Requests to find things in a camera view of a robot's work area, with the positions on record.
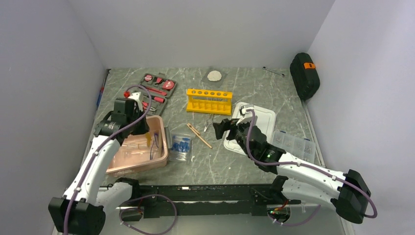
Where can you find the white bin lid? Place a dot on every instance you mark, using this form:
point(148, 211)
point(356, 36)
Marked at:
point(266, 120)

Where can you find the red electrical tape roll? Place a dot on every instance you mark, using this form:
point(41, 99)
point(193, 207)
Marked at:
point(148, 77)

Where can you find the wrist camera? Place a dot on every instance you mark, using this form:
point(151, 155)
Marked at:
point(245, 112)
point(136, 96)

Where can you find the red handled screwdriver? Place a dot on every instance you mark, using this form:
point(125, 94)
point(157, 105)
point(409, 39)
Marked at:
point(154, 98)

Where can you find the bag of plastic pipettes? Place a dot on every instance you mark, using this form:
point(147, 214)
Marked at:
point(135, 148)

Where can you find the grey tool case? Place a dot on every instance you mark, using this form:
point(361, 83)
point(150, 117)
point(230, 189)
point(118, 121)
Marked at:
point(160, 89)

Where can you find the red tape measure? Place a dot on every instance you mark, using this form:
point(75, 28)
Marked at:
point(168, 85)

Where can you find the wire gauze with white centre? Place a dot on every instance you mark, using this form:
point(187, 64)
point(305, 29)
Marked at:
point(214, 77)

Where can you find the wooden test tube clamp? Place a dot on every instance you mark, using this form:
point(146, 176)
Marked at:
point(198, 135)

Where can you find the pink plastic bin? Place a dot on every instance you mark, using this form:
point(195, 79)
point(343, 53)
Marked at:
point(122, 165)

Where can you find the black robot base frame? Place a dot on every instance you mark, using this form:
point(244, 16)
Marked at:
point(191, 200)

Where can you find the grey bin latch handle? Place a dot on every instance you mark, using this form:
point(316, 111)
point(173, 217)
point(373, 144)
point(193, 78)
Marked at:
point(169, 140)

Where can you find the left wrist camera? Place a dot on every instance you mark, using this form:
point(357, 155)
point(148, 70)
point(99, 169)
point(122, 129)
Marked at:
point(136, 96)

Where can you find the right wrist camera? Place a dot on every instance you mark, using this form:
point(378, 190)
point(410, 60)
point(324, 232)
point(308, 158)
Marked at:
point(245, 112)

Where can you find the blue safety glasses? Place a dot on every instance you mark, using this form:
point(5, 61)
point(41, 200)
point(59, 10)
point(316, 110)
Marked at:
point(156, 146)

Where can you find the yellow rubber tubing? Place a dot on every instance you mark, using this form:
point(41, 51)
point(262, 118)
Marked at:
point(148, 138)

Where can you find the silver wrench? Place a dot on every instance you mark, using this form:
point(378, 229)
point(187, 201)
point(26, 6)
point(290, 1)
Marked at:
point(273, 71)

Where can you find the clear plastic box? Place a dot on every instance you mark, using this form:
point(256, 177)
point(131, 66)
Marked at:
point(304, 149)

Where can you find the bag of blue caps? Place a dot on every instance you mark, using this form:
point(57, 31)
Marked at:
point(180, 150)

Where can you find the red utility knife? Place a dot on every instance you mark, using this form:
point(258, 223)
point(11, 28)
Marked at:
point(156, 91)

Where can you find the blue red screwdriver by wall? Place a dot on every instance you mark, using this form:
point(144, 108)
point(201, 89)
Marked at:
point(102, 88)

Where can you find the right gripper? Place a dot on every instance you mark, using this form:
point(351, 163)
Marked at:
point(225, 124)

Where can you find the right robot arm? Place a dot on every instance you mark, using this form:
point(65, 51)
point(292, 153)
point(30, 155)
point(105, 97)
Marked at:
point(346, 193)

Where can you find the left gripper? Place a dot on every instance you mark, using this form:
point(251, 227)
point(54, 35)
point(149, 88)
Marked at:
point(144, 129)

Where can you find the yellow test tube rack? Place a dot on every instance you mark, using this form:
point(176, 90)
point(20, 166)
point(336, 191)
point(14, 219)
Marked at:
point(209, 102)

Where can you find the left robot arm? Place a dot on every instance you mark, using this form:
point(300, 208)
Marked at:
point(82, 209)

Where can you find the black tool case orange latch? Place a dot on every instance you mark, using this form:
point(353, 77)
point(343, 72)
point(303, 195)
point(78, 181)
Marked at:
point(304, 75)

